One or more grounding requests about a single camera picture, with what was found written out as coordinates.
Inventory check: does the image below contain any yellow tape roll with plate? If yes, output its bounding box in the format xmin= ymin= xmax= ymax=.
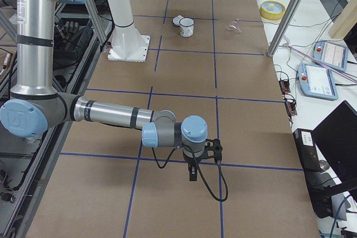
xmin=259 ymin=0 xmax=286 ymax=23

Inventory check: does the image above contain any black computer box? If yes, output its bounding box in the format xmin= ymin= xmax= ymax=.
xmin=293 ymin=128 xmax=347 ymax=221

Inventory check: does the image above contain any white enamel mug blue rim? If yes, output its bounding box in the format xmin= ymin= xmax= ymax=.
xmin=179 ymin=17 xmax=194 ymax=37

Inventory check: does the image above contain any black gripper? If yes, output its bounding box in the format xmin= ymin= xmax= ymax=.
xmin=185 ymin=156 xmax=197 ymax=181

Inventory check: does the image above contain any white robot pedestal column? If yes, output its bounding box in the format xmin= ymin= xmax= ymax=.
xmin=108 ymin=0 xmax=150 ymax=62

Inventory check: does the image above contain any aluminium frame post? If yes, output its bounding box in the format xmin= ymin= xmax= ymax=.
xmin=267 ymin=0 xmax=302 ymax=57

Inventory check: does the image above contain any orange black connector far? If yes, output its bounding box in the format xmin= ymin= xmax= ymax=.
xmin=279 ymin=79 xmax=291 ymax=95

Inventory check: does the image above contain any near blue teach pendant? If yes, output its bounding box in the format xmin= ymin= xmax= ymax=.
xmin=298 ymin=63 xmax=339 ymax=100

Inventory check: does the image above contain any blue teach pendant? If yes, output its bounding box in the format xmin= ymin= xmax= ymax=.
xmin=313 ymin=41 xmax=348 ymax=72
xmin=298 ymin=63 xmax=339 ymax=100

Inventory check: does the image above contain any wooden board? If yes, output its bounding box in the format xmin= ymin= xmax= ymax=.
xmin=329 ymin=0 xmax=357 ymax=39

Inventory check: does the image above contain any thin metal rod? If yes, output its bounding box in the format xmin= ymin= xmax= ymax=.
xmin=283 ymin=43 xmax=357 ymax=84

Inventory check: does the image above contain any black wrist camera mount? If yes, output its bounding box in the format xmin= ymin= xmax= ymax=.
xmin=204 ymin=138 xmax=223 ymax=165

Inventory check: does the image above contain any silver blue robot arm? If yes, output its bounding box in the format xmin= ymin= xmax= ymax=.
xmin=1 ymin=0 xmax=208 ymax=181

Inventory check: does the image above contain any white ceramic lid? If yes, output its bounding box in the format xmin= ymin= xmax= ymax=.
xmin=172 ymin=15 xmax=183 ymax=26

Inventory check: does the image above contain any orange black connector near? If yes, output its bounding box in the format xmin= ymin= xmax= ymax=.
xmin=284 ymin=100 xmax=297 ymax=117

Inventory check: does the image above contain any black monitor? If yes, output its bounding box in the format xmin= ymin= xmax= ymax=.
xmin=312 ymin=100 xmax=356 ymax=182

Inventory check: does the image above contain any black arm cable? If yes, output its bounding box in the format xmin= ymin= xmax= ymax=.
xmin=152 ymin=145 xmax=229 ymax=202

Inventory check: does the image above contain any orange black connector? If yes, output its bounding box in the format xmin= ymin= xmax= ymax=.
xmin=279 ymin=79 xmax=291 ymax=95
xmin=284 ymin=100 xmax=297 ymax=117

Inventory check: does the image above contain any far blue teach pendant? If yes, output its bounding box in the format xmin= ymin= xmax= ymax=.
xmin=313 ymin=41 xmax=348 ymax=72

